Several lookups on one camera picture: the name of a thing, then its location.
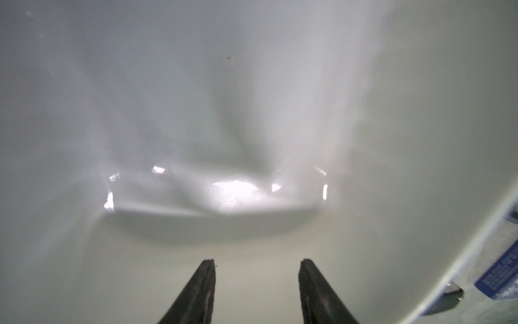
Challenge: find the blue playing cards box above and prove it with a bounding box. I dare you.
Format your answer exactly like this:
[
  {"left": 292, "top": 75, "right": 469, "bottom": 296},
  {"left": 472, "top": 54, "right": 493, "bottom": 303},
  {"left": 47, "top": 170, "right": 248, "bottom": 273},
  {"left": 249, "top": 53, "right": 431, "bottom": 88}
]
[{"left": 474, "top": 241, "right": 518, "bottom": 300}]

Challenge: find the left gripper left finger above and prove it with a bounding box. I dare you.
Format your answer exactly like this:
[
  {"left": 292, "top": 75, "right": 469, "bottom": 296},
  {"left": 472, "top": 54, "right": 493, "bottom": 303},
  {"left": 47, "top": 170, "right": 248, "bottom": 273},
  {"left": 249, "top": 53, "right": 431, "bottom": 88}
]
[{"left": 158, "top": 259, "right": 216, "bottom": 324}]

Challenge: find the white plastic storage box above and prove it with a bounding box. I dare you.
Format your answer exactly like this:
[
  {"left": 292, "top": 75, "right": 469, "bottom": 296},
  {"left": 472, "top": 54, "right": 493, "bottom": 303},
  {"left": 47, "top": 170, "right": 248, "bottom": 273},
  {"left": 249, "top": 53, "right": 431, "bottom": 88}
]
[{"left": 1, "top": 1, "right": 517, "bottom": 323}]

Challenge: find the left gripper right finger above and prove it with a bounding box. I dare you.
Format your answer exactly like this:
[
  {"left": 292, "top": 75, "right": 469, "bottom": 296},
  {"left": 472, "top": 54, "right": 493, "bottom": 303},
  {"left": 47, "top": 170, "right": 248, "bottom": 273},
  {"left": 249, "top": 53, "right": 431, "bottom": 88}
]
[{"left": 298, "top": 259, "right": 357, "bottom": 324}]

